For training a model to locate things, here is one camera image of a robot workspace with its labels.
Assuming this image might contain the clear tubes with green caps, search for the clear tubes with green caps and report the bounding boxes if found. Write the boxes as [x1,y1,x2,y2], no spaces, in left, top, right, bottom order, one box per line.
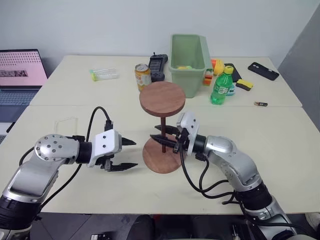
[88,67,121,82]

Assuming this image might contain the grey laptop with pink screen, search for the grey laptop with pink screen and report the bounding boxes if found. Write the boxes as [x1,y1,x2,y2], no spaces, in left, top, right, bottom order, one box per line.
[0,48,49,107]

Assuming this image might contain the black phone with case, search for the black phone with case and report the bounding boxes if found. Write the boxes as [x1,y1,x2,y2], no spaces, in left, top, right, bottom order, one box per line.
[247,61,280,82]

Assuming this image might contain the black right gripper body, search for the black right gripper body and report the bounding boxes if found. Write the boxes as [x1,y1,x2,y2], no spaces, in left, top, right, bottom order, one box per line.
[172,127,190,154]

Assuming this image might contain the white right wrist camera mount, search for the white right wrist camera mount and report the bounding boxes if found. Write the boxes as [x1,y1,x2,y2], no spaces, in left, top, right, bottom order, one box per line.
[175,111,201,157]

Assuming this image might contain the black handheld controller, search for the black handheld controller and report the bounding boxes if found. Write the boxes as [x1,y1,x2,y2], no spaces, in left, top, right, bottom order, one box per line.
[148,52,169,83]

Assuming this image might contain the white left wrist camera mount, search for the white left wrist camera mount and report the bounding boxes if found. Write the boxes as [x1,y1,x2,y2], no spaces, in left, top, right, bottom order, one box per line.
[86,129,124,169]

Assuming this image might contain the orange drink can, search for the orange drink can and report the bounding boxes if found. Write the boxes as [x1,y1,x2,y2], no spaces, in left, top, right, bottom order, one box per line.
[134,63,153,92]

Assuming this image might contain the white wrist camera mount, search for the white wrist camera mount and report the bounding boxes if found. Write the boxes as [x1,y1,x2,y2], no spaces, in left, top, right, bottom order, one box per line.
[175,111,201,157]
[86,129,124,169]

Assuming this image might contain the yellow and black sponge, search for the yellow and black sponge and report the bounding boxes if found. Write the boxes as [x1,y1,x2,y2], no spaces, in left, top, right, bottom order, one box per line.
[235,78,255,92]

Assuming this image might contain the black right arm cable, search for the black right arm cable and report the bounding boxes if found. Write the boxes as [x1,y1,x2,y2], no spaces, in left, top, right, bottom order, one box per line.
[179,149,248,209]

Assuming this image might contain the green plastic bin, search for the green plastic bin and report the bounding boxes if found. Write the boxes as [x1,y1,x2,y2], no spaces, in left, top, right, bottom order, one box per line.
[168,33,213,99]

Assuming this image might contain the wooden pole with round top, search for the wooden pole with round top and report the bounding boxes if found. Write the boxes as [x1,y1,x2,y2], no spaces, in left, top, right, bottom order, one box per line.
[139,81,187,154]

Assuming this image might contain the light blue round container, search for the light blue round container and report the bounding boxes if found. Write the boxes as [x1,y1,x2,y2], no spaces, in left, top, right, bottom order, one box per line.
[225,83,237,97]

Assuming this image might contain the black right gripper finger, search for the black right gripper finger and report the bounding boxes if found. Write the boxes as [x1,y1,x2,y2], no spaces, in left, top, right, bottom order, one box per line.
[154,124,179,136]
[149,134,177,149]

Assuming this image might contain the round wooden base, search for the round wooden base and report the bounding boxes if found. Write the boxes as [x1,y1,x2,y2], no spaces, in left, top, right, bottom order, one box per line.
[142,136,185,174]

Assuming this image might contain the green plastic bottle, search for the green plastic bottle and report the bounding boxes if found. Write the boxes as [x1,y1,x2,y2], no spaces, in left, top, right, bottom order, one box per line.
[210,65,235,106]

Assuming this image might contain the flat black phone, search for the flat black phone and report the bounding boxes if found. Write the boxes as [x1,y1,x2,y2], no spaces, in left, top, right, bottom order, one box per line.
[223,62,243,84]

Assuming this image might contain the clear plastic piece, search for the clear plastic piece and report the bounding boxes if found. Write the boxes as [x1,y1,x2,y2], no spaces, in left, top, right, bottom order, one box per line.
[54,116,79,134]

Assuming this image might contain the dark rounded shape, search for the dark rounded shape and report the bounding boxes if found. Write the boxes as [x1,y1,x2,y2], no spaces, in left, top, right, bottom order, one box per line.
[133,214,156,240]

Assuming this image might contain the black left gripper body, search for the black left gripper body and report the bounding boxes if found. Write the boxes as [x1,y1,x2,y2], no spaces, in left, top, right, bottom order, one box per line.
[99,149,124,173]

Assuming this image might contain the yellow and orange toy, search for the yellow and orange toy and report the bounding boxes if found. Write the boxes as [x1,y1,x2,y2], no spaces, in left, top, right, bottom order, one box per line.
[210,58,225,76]

